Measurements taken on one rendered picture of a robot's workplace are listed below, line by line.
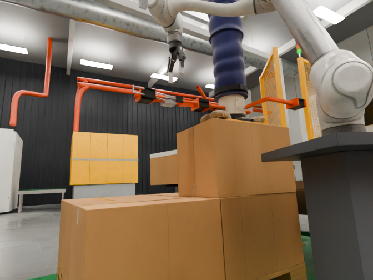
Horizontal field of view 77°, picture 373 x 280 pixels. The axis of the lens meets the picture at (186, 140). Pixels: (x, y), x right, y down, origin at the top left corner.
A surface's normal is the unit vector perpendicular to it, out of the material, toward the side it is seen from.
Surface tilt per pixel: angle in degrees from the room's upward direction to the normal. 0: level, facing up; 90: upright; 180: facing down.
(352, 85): 94
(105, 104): 90
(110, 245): 90
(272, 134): 90
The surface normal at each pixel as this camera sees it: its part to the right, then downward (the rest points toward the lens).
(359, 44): -0.88, -0.05
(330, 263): -0.99, 0.01
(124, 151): 0.47, -0.18
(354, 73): -0.40, -0.05
